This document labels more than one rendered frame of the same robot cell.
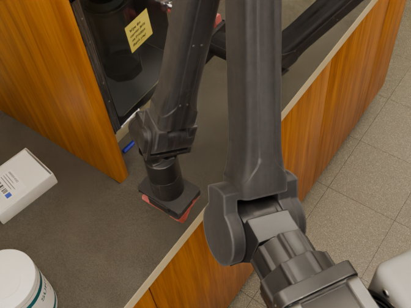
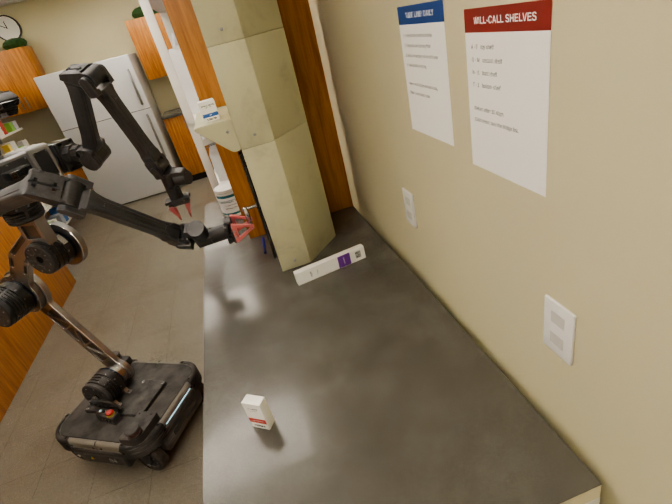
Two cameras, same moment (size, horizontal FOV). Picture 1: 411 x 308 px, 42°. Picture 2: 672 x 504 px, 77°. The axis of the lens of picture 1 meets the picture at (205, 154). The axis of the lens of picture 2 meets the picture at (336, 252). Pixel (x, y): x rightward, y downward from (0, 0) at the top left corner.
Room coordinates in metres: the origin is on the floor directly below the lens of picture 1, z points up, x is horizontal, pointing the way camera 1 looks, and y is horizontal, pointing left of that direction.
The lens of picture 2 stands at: (2.12, -0.89, 1.73)
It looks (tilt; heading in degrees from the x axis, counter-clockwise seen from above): 29 degrees down; 130
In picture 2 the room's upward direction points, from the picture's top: 14 degrees counter-clockwise
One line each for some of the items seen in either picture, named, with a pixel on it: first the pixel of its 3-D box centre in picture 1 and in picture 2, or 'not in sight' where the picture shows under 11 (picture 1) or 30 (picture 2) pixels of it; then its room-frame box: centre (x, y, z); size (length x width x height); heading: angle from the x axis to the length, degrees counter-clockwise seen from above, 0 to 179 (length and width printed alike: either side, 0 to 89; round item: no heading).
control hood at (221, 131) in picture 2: not in sight; (217, 130); (0.94, 0.08, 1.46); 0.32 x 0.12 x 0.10; 138
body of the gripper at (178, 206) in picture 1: (167, 182); (175, 193); (0.54, 0.08, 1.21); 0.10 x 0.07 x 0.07; 48
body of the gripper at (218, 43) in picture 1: (222, 45); (221, 232); (0.95, -0.07, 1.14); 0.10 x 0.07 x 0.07; 137
